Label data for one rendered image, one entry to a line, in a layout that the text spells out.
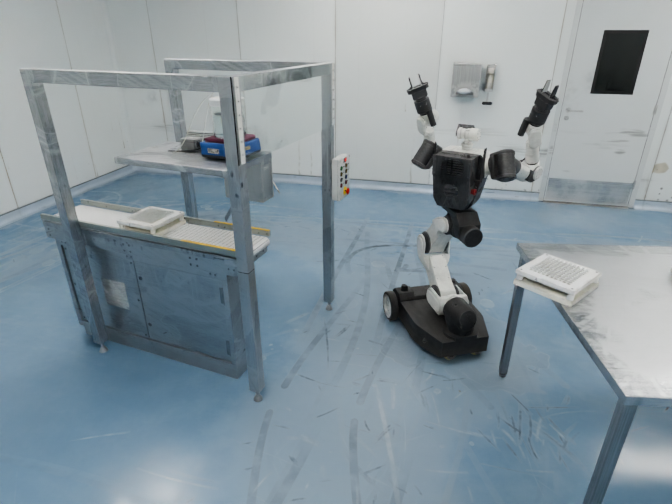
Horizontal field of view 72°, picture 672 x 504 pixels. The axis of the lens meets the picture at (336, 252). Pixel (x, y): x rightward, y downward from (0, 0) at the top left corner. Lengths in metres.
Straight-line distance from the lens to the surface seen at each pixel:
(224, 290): 2.44
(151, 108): 6.91
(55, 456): 2.68
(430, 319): 2.96
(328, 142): 2.83
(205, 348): 2.77
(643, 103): 5.91
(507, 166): 2.53
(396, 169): 5.82
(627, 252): 2.64
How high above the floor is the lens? 1.78
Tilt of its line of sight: 25 degrees down
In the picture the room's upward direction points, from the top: straight up
